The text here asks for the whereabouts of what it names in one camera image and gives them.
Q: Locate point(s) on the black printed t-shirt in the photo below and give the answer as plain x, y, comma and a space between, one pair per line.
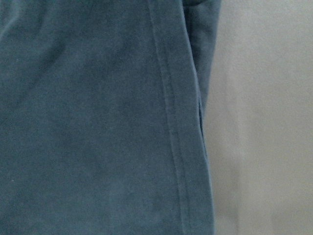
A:
101, 113

